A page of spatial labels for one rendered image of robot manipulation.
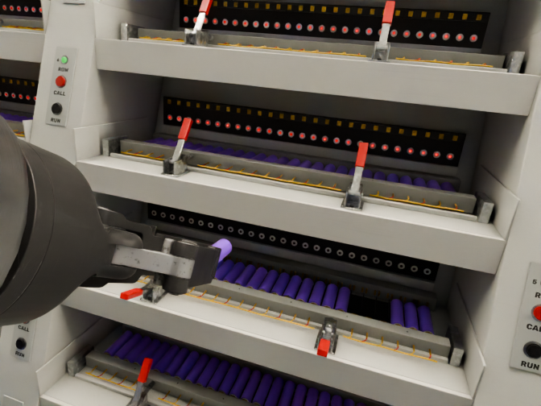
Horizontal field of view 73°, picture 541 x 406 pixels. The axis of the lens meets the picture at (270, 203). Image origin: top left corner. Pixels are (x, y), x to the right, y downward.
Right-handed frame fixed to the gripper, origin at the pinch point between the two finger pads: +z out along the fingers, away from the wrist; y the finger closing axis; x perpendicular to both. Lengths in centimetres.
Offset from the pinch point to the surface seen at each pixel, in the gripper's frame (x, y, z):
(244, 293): 4.1, 0.9, 24.6
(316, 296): 2.2, -9.3, 28.8
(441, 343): 4.0, -26.8, 24.8
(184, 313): 8.7, 8.1, 21.5
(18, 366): 24.2, 35.2, 24.0
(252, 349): 10.8, -2.7, 22.0
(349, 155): -22.2, -9.8, 31.9
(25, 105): -22, 61, 32
